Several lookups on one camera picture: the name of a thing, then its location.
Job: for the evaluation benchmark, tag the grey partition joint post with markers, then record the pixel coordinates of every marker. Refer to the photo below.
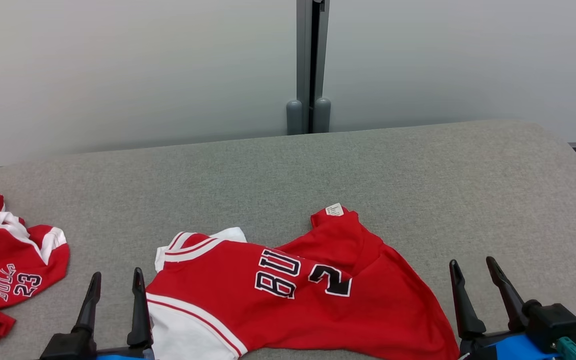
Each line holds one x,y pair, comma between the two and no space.
304,50

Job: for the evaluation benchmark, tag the red white basketball jersey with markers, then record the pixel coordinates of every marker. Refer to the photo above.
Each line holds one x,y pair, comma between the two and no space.
318,315

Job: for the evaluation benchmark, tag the red white basketball shorts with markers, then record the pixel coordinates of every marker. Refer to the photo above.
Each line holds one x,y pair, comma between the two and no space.
13,260

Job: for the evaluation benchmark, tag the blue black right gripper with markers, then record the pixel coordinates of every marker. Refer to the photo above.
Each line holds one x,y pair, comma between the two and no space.
508,347

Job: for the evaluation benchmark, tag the grey rounded post foot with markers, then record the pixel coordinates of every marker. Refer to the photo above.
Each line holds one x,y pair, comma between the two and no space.
322,115
294,117

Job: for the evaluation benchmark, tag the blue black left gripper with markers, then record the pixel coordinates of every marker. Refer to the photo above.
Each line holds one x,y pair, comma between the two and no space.
128,352

